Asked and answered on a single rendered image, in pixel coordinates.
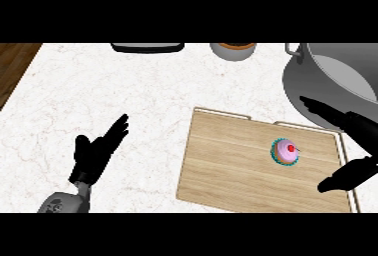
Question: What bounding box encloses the white cup with brown rim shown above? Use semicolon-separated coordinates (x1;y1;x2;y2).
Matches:
209;42;258;62

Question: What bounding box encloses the large grey metal pot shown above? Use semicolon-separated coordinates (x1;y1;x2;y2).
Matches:
280;42;378;133

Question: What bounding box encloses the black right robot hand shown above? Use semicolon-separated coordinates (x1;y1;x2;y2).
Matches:
298;95;378;194

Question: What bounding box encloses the black and white flat appliance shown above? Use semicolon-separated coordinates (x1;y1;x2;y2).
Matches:
109;42;186;54

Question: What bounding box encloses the pale wooden tray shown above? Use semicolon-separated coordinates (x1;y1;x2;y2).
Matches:
175;106;361;214

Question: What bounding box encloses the pink frosted cupcake with cherry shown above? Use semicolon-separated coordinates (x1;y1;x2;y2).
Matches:
268;137;301;166

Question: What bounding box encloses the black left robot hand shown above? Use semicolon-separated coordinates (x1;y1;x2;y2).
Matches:
67;113;131;186

